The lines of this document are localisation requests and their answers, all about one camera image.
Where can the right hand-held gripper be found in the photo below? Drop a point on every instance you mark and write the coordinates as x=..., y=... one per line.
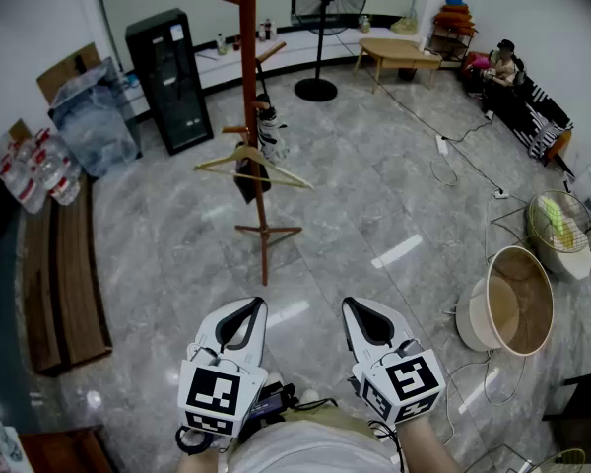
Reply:
x=409, y=382

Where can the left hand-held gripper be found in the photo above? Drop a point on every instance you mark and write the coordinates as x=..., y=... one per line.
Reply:
x=212, y=392

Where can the brown wooden coat rack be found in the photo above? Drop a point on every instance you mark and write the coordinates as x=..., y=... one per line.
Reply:
x=248, y=67

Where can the person's right forearm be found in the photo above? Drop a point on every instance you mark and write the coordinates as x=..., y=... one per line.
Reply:
x=423, y=446

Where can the person's left forearm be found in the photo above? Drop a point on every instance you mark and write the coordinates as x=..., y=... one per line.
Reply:
x=192, y=462

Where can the metal shelf rack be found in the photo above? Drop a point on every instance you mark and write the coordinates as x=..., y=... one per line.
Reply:
x=448, y=45

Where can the person's white shoe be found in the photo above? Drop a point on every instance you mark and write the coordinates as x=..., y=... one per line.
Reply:
x=309, y=394

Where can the person's beige trousers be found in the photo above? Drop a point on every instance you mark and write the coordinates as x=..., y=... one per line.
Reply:
x=325, y=412

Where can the person's white shirt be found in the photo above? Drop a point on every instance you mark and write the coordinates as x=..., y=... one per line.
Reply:
x=310, y=449

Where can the black hanging bag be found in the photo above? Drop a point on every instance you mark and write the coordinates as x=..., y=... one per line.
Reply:
x=248, y=190

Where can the dark wooden planks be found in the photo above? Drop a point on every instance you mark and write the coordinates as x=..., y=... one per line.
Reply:
x=74, y=284

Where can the light wooden clothes hanger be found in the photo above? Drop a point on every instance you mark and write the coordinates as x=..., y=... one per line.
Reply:
x=248, y=153

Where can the white floor socket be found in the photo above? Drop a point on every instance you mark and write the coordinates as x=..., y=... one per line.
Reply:
x=501, y=193

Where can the white power strip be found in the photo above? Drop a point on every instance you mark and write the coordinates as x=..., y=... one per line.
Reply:
x=441, y=145

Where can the reddish wooden cabinet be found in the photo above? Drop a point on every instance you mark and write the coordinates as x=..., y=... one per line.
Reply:
x=64, y=451

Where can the yellow green cloth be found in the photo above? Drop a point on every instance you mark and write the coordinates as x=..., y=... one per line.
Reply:
x=554, y=215

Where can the dark wooden table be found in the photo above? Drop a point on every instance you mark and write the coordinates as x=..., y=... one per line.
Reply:
x=581, y=402

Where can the black glass-door cabinet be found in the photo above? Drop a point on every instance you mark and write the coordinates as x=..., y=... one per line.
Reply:
x=177, y=91

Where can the pack of water bottles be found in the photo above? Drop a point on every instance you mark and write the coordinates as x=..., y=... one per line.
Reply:
x=39, y=170

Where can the clear plastic bag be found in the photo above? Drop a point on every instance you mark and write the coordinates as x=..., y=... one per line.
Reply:
x=96, y=116

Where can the black striped sofa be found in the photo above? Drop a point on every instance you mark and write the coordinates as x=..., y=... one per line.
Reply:
x=537, y=111

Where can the light wooden low table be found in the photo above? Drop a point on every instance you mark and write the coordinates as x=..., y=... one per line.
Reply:
x=394, y=49

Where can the pale green bottle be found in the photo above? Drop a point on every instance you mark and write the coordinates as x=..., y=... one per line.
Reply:
x=220, y=45

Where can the white low ledge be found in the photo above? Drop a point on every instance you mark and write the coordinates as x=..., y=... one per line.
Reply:
x=300, y=49

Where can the black standing fan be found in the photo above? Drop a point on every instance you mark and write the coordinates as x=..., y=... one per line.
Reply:
x=320, y=42

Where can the dark cola bottle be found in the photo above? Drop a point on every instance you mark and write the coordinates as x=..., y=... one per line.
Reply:
x=270, y=28

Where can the woven straw bag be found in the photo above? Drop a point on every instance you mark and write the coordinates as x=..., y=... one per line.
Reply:
x=404, y=25

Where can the yellowish drink bottle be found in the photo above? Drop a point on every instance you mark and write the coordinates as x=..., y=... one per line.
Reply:
x=364, y=22

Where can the stack of orange cushions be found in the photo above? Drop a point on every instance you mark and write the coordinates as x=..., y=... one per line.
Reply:
x=455, y=15

